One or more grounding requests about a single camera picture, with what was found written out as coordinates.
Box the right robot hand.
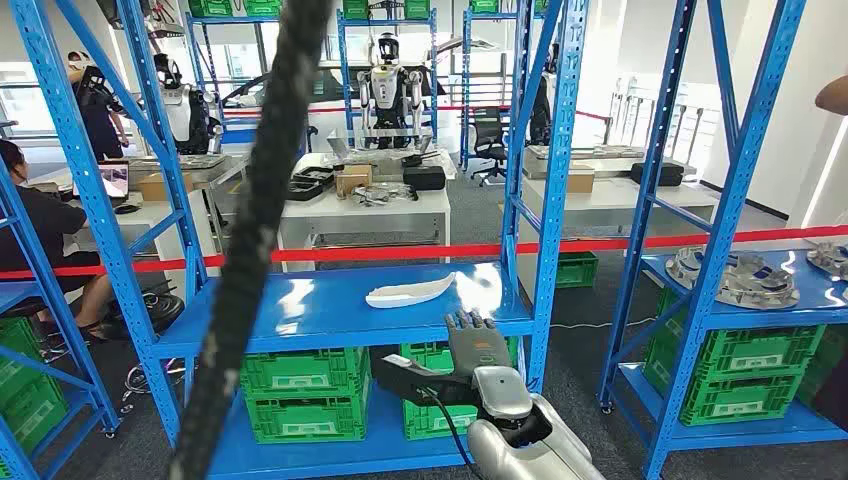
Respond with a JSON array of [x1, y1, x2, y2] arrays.
[[445, 309, 515, 379]]

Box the white plastic part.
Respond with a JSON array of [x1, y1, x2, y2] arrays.
[[364, 272, 457, 310]]

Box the blue shelf rack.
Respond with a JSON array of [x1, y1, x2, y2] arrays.
[[0, 165, 121, 480], [9, 0, 591, 480], [460, 6, 525, 170], [336, 7, 440, 144], [184, 11, 313, 157], [598, 0, 848, 478]]

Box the red barrier tape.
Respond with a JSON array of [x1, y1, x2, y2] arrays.
[[0, 225, 848, 283]]

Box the white desk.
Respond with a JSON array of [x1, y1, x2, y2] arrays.
[[66, 192, 220, 299], [276, 188, 453, 273], [516, 175, 720, 299]]

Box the black carrying case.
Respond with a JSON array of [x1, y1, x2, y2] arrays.
[[402, 165, 447, 192], [629, 162, 686, 188]]

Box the cardboard box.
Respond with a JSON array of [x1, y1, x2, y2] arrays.
[[334, 164, 374, 199], [137, 170, 195, 202], [566, 165, 596, 195]]

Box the black office chair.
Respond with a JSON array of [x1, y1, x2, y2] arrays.
[[468, 105, 508, 188]]

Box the black foam tray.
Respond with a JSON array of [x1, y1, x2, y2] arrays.
[[286, 180, 326, 202], [294, 165, 336, 187]]

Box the metal stair railing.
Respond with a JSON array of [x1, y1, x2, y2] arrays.
[[609, 76, 723, 180]]

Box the large silver metal casting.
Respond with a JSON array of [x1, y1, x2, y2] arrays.
[[664, 246, 801, 311]]

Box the blue storage bin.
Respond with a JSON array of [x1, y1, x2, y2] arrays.
[[221, 125, 260, 146]]

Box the black round base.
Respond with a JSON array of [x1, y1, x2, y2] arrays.
[[105, 291, 187, 339]]

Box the flat metal panel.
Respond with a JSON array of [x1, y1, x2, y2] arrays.
[[132, 153, 230, 172]]

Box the open laptop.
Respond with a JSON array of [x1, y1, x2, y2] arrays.
[[72, 160, 130, 203]]

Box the person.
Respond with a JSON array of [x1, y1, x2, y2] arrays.
[[0, 137, 115, 336], [66, 50, 132, 164]]

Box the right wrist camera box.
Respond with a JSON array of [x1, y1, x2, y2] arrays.
[[374, 352, 480, 409]]

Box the black camera cable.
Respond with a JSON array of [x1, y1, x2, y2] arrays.
[[419, 387, 488, 480]]

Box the white floor cable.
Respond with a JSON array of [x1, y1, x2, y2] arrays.
[[549, 316, 657, 331]]

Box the bagged cable bundle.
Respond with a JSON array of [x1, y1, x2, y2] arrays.
[[351, 183, 419, 207]]

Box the black braided cable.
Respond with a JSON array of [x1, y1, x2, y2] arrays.
[[165, 0, 336, 480]]

